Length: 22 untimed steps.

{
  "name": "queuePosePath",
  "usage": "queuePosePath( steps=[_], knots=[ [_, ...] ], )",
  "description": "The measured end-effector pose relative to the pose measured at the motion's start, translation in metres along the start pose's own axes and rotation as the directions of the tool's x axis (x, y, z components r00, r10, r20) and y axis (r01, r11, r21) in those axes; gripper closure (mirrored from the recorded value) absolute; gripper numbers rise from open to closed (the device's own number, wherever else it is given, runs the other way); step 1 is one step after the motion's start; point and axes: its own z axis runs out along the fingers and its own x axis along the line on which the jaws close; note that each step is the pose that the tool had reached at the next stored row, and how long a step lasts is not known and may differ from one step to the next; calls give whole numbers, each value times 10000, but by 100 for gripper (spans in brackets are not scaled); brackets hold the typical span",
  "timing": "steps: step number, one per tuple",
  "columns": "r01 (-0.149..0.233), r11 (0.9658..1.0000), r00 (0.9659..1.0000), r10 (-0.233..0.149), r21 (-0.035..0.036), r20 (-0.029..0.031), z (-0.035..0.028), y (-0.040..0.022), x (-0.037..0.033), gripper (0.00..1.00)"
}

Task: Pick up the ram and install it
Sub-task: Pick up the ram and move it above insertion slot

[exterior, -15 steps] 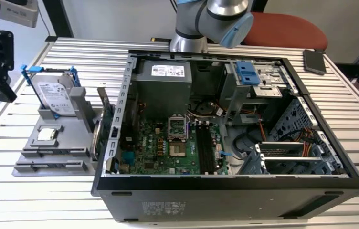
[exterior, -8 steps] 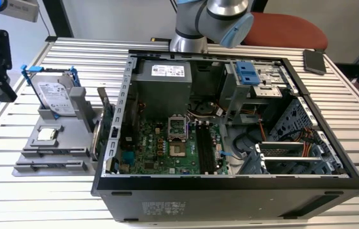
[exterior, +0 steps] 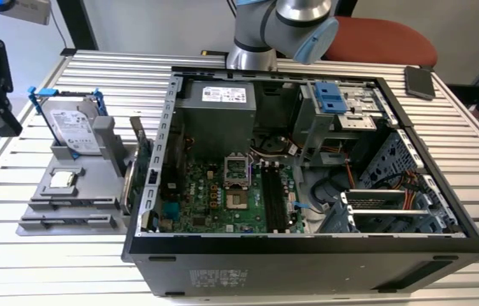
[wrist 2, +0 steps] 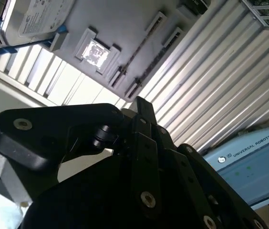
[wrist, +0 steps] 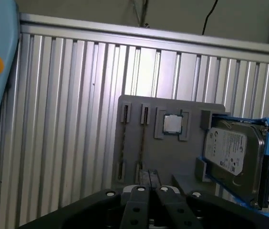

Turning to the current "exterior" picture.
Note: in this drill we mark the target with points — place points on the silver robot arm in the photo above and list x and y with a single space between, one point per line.
255 32

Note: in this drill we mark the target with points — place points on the blue-grey disk bay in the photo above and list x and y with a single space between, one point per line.
375 212

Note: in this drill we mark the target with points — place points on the silver CPU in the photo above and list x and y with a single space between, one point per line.
61 180

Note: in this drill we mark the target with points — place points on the round bronze component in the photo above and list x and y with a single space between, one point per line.
275 144

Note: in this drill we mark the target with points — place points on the green graphics card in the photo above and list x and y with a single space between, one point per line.
141 165

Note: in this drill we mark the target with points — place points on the CPU socket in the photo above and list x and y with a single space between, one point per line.
236 200

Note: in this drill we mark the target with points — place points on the hard disk in blue carrier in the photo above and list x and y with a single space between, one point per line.
69 127

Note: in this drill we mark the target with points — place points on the grey parts rack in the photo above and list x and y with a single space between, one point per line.
90 178

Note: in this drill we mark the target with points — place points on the black phone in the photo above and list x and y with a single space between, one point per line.
418 83

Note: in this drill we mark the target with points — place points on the black RAM slot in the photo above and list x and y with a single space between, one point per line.
266 197
271 197
276 197

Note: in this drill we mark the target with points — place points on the black metal post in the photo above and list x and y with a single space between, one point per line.
79 25

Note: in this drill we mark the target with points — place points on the grey metal drive bay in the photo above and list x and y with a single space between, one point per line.
319 127

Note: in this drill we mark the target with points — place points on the green motherboard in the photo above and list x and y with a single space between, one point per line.
204 220

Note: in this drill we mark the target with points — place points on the black PC case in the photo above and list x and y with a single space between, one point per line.
264 271

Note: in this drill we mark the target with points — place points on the grey power supply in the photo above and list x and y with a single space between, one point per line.
218 127

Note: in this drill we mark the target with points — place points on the red chair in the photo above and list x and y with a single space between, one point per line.
383 41

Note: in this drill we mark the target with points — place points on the thin locking lever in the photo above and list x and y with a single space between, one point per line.
251 173

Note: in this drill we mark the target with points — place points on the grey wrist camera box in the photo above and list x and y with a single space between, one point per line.
26 11

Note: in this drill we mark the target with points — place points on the black corner bracket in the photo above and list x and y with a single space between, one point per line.
67 52

